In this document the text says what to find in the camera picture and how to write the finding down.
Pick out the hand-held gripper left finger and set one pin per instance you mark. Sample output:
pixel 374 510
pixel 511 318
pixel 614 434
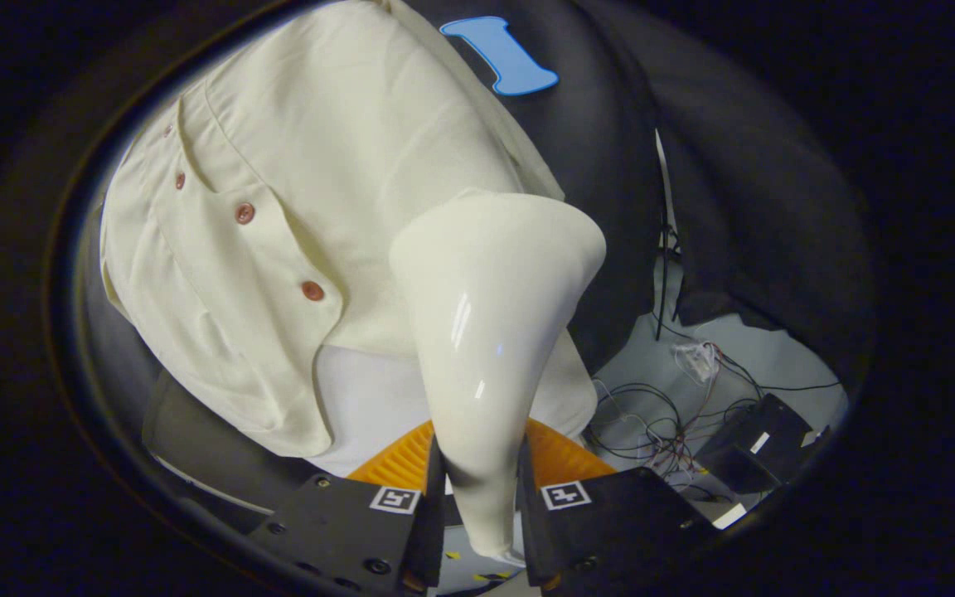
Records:
pixel 336 522

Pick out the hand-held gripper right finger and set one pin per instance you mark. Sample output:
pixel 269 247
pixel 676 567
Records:
pixel 627 522

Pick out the white garment steamer head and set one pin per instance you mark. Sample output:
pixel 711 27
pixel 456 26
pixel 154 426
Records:
pixel 486 332

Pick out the cream button shirt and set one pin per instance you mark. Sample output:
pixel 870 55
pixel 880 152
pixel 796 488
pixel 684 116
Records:
pixel 345 166

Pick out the white mannequin torso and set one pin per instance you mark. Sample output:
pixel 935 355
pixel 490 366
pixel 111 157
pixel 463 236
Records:
pixel 370 406

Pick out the black box with white label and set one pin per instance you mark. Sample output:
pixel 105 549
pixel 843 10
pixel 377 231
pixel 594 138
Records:
pixel 755 439

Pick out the grey cabinet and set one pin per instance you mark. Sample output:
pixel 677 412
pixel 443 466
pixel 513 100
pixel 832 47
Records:
pixel 204 439

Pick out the thin stand pole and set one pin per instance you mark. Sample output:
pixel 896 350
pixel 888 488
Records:
pixel 665 207

